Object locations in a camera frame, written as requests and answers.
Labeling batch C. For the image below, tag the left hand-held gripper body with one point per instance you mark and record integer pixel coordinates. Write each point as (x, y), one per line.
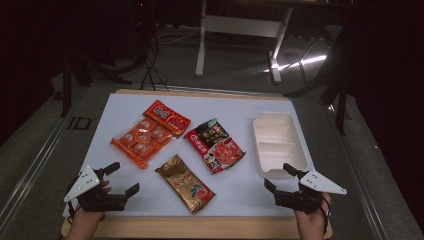
(85, 181)

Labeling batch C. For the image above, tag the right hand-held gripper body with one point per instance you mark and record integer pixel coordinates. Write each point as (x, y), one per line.
(320, 185)

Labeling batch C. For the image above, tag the white divided food tray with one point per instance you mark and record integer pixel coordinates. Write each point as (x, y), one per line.
(276, 140)

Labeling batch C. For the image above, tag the orange snack packet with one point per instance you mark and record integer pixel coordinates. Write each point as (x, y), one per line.
(150, 133)

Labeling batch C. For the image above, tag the gold snack packet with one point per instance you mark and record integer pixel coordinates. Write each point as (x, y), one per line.
(185, 183)

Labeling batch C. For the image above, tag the red and black snack packet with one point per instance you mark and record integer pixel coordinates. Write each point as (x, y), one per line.
(216, 146)

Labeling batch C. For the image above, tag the person's left hand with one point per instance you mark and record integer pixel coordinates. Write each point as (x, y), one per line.
(86, 218)

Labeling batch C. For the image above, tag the person's right hand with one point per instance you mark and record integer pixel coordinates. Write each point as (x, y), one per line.
(310, 225)

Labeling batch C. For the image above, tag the black metal stand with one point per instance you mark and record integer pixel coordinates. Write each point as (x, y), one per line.
(66, 90)
(340, 110)

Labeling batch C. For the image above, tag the wooden table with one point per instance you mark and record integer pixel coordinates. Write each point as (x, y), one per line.
(200, 228)

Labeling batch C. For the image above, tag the white table mat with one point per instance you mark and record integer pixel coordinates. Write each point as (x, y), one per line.
(216, 106)

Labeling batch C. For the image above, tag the metal floor rail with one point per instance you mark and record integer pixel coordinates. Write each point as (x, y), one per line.
(33, 166)
(366, 206)

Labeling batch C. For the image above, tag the white desk frame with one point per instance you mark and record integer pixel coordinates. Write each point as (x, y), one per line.
(240, 26)

